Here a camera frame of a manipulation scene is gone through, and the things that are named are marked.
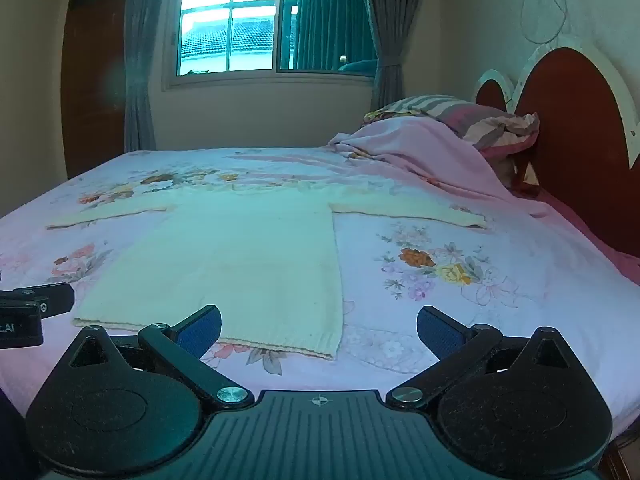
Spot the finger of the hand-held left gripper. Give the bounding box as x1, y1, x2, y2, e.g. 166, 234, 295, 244
0, 282, 76, 319

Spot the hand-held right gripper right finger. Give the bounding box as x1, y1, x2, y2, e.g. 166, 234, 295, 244
386, 306, 576, 409

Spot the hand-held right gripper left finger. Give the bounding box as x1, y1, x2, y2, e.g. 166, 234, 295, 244
66, 305, 255, 409

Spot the cream knit sweater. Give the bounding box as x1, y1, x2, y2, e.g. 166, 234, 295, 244
46, 185, 488, 361

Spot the floral bed sheet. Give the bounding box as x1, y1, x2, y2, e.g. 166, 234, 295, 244
0, 147, 640, 433

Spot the beige brown pillow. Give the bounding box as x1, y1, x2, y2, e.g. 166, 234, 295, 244
492, 157, 527, 190

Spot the pink fitted sheet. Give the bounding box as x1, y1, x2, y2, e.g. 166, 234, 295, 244
537, 187, 640, 288

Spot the pink blanket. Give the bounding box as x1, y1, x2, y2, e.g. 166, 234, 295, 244
327, 115, 568, 218

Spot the brown wooden door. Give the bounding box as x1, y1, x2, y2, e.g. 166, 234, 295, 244
60, 0, 132, 181

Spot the striped floral pillow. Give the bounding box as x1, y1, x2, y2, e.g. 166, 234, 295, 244
362, 95, 541, 155

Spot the red wooden headboard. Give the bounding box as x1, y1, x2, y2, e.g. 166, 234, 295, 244
472, 37, 640, 261

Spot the window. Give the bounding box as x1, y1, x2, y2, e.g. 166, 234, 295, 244
162, 0, 381, 91

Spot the thin wall cable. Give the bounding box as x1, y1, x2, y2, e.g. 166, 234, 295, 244
520, 0, 569, 46

